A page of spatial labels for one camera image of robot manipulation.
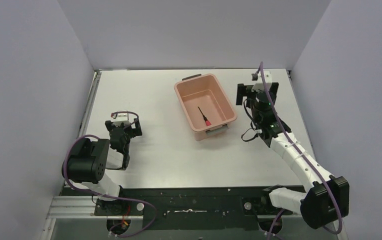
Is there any aluminium front rail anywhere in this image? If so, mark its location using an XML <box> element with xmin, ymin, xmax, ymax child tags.
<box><xmin>41</xmin><ymin>194</ymin><xmax>347</xmax><ymax>240</ymax></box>

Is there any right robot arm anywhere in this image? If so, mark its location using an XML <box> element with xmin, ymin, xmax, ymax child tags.
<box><xmin>236</xmin><ymin>82</ymin><xmax>350</xmax><ymax>234</ymax></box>

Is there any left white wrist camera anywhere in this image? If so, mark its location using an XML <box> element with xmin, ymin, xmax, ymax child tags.
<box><xmin>111</xmin><ymin>112</ymin><xmax>130</xmax><ymax>127</ymax></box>

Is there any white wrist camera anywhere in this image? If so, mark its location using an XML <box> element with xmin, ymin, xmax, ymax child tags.
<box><xmin>111</xmin><ymin>112</ymin><xmax>130</xmax><ymax>127</ymax></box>
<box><xmin>251</xmin><ymin>70</ymin><xmax>273</xmax><ymax>92</ymax></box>

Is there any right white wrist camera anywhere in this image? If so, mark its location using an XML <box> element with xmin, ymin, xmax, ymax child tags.
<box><xmin>251</xmin><ymin>70</ymin><xmax>273</xmax><ymax>92</ymax></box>

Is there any red handled screwdriver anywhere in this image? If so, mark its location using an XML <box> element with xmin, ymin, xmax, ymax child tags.
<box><xmin>198</xmin><ymin>106</ymin><xmax>212</xmax><ymax>126</ymax></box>

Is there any aluminium left side rail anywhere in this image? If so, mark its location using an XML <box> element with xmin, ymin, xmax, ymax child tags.
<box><xmin>77</xmin><ymin>69</ymin><xmax>102</xmax><ymax>137</ymax></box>

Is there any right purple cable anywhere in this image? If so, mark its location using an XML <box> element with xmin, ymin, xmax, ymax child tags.
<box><xmin>258</xmin><ymin>61</ymin><xmax>344</xmax><ymax>240</ymax></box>

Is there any aluminium rail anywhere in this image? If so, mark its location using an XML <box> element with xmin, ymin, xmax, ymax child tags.
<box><xmin>41</xmin><ymin>194</ymin><xmax>347</xmax><ymax>240</ymax></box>
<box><xmin>77</xmin><ymin>69</ymin><xmax>102</xmax><ymax>137</ymax></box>

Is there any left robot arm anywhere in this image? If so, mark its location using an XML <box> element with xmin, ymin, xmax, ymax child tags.
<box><xmin>62</xmin><ymin>118</ymin><xmax>143</xmax><ymax>215</ymax></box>

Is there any pink plastic bin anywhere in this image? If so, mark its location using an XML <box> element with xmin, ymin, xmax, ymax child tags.
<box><xmin>174</xmin><ymin>73</ymin><xmax>238</xmax><ymax>141</ymax></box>

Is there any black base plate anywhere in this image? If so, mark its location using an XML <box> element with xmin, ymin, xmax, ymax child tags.
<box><xmin>49</xmin><ymin>186</ymin><xmax>313</xmax><ymax>236</ymax></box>

